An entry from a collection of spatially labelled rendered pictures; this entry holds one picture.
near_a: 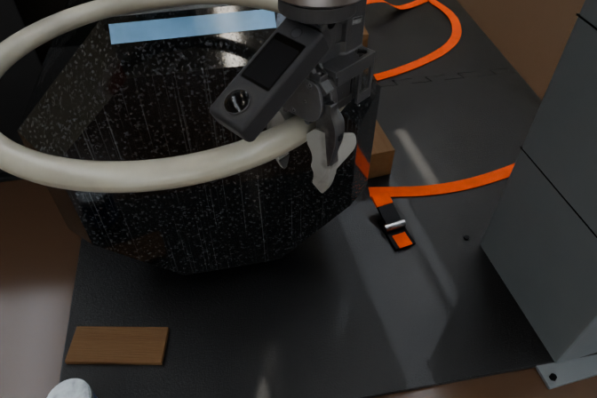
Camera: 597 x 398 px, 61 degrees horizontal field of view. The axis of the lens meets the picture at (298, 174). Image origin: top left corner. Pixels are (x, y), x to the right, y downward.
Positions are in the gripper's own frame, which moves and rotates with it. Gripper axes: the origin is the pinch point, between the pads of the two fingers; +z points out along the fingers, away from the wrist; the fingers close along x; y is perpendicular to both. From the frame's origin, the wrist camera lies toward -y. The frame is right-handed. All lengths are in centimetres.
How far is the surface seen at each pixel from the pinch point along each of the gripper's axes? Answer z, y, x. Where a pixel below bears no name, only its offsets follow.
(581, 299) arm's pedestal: 61, 64, -31
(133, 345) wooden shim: 85, -9, 50
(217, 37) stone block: 7, 24, 44
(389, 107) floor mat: 77, 121, 61
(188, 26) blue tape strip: 5, 21, 48
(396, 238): 81, 67, 19
